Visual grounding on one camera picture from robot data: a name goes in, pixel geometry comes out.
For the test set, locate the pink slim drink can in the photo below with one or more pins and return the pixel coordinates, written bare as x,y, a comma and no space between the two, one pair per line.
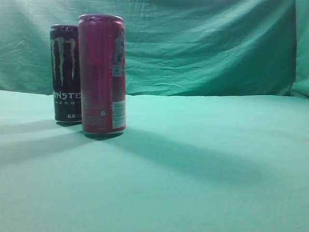
102,74

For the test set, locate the green table cloth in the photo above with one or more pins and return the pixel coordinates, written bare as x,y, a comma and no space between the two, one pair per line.
183,164

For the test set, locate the green backdrop cloth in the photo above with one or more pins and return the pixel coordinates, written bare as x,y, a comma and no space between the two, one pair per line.
173,47

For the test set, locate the black Monster energy can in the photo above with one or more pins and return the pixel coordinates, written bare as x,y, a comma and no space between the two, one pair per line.
64,46

